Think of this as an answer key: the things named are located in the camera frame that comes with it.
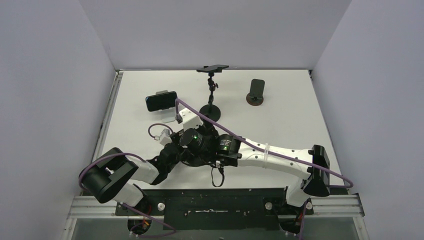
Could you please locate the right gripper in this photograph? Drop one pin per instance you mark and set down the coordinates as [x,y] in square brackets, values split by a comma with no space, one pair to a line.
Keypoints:
[210,131]

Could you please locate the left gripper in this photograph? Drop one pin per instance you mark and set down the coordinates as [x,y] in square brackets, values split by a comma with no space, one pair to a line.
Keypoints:
[173,142]

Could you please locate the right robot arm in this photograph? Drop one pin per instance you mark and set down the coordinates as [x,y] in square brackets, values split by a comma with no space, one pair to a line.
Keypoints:
[310,166]

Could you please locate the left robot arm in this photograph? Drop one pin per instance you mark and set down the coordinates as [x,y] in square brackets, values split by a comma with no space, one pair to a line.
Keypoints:
[108,177]

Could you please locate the tall black tripod stand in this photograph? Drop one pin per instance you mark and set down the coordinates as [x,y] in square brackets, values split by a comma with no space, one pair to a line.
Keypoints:
[210,110]

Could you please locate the white metal phone stand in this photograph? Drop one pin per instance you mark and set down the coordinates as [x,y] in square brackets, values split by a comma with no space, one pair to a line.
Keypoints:
[168,116]

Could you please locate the phone on white stand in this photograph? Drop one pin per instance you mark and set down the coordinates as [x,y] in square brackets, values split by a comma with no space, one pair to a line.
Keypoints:
[152,103]

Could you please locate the wooden base phone stand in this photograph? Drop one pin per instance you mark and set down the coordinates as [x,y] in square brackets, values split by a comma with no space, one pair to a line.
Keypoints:
[255,96]

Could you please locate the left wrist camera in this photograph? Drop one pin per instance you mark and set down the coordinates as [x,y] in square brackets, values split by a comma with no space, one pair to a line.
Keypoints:
[164,138]

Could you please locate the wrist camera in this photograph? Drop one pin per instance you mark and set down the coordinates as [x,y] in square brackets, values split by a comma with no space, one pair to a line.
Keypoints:
[164,138]
[188,119]

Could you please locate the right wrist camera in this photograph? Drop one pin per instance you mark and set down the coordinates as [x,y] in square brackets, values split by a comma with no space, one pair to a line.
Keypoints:
[188,119]

